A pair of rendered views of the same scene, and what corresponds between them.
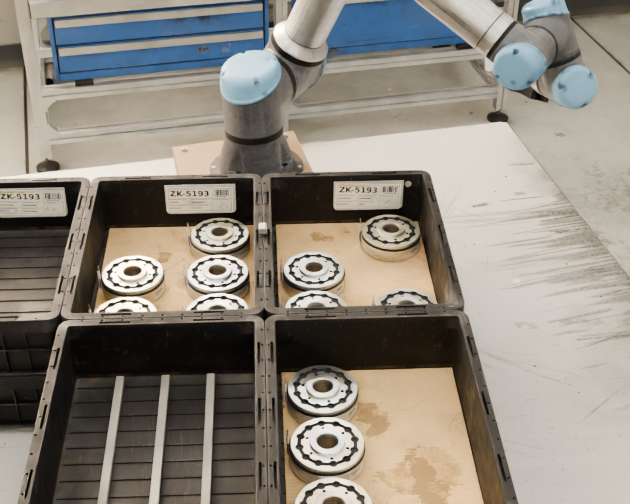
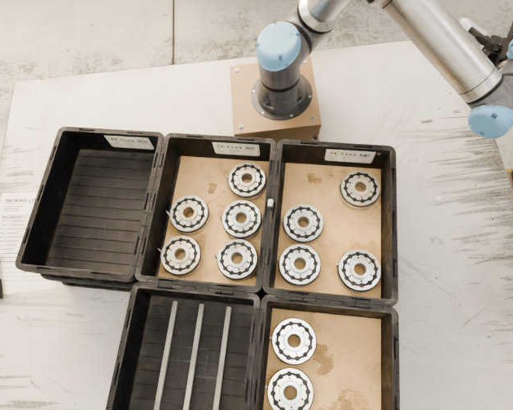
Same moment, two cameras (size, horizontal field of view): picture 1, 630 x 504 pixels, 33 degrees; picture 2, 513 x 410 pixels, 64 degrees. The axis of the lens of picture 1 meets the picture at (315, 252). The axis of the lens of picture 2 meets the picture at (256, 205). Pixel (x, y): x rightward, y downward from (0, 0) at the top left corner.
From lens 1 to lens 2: 1.08 m
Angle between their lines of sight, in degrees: 34
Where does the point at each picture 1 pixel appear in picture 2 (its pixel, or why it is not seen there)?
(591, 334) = (479, 254)
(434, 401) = (364, 350)
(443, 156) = (410, 69)
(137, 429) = (181, 346)
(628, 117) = not seen: outside the picture
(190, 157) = (240, 78)
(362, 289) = (333, 234)
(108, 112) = not seen: outside the picture
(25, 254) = (129, 176)
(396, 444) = (335, 385)
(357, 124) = not seen: outside the picture
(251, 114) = (276, 76)
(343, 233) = (329, 176)
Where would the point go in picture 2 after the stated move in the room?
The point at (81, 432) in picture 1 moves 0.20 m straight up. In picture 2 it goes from (150, 343) to (119, 338)
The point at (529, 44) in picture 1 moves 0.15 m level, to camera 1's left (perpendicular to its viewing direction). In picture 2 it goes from (508, 106) to (423, 98)
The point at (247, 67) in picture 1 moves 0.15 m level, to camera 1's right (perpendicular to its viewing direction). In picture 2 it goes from (275, 41) to (334, 46)
